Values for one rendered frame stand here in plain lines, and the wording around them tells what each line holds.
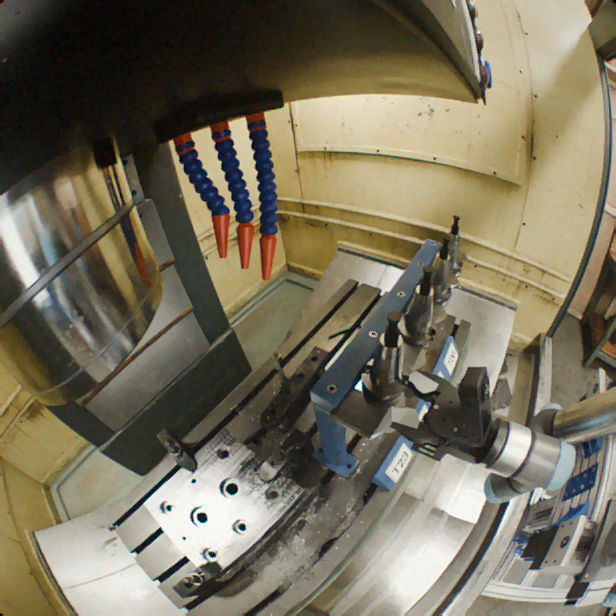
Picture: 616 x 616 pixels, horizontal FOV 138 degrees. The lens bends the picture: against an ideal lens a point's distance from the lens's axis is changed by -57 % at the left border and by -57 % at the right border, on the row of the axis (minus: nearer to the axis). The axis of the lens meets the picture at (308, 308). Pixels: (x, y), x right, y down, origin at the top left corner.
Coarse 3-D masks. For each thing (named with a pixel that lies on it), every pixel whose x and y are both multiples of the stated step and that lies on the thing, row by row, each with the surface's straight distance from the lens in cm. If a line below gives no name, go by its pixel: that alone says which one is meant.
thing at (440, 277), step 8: (448, 256) 48; (440, 264) 47; (448, 264) 47; (440, 272) 47; (448, 272) 48; (432, 280) 48; (440, 280) 48; (448, 280) 50; (432, 288) 49; (440, 288) 49
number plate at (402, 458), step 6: (402, 444) 61; (402, 450) 61; (408, 450) 63; (396, 456) 60; (402, 456) 61; (408, 456) 63; (396, 462) 60; (402, 462) 62; (408, 462) 64; (390, 468) 59; (396, 468) 61; (402, 468) 62; (390, 474) 60; (396, 474) 61; (396, 480) 62
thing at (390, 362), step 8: (400, 336) 31; (384, 344) 30; (400, 344) 30; (376, 352) 32; (384, 352) 30; (392, 352) 30; (400, 352) 31; (376, 360) 32; (384, 360) 31; (392, 360) 31; (400, 360) 32; (376, 368) 32; (384, 368) 32; (392, 368) 32; (400, 368) 33; (376, 376) 33; (384, 376) 33; (392, 376) 33; (400, 376) 34; (376, 384) 34; (384, 384) 34; (392, 384) 34
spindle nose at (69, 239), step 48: (96, 144) 16; (48, 192) 14; (96, 192) 15; (0, 240) 14; (48, 240) 14; (96, 240) 15; (144, 240) 19; (0, 288) 15; (48, 288) 14; (96, 288) 15; (144, 288) 17; (0, 336) 17; (48, 336) 15; (96, 336) 15; (48, 384) 17; (96, 384) 17
